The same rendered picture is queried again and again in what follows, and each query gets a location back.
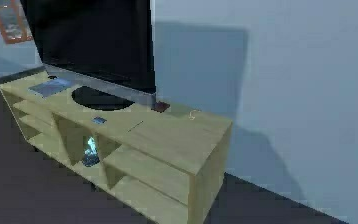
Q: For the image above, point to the pale wooden television stand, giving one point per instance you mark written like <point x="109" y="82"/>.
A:
<point x="173" y="143"/>

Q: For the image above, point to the small dark red box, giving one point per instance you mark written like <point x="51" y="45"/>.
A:
<point x="161" y="106"/>

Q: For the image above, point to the pale blue glass statue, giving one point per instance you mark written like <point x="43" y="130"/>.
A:
<point x="90" y="153"/>

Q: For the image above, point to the black flat television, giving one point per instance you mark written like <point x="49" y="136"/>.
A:
<point x="93" y="40"/>

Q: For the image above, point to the orange framed wall picture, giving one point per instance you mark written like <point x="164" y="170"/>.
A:
<point x="11" y="23"/>

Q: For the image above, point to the small blue card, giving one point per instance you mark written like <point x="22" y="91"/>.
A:
<point x="99" y="120"/>

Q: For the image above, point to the grey flat laptop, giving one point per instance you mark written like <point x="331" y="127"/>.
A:
<point x="50" y="86"/>

